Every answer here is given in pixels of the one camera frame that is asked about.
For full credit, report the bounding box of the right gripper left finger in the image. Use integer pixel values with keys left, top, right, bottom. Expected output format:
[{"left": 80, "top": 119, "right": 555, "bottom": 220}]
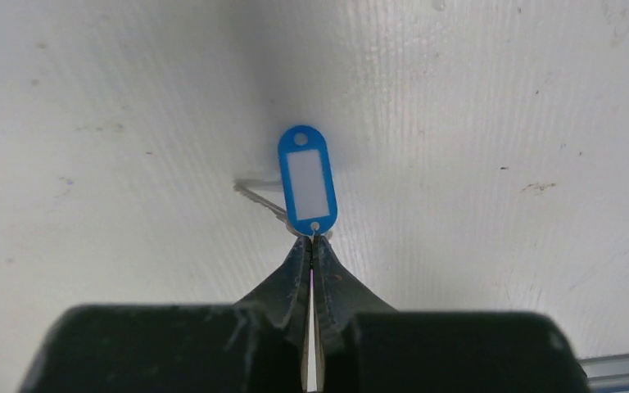
[{"left": 20, "top": 237, "right": 311, "bottom": 392}]

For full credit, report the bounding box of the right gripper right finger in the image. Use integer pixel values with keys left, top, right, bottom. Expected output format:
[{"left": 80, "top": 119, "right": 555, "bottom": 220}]
[{"left": 312, "top": 236, "right": 588, "bottom": 392}]

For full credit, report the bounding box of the blue tag key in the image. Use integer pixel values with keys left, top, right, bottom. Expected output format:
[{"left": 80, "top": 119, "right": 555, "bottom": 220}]
[{"left": 233, "top": 124, "right": 338, "bottom": 237}]

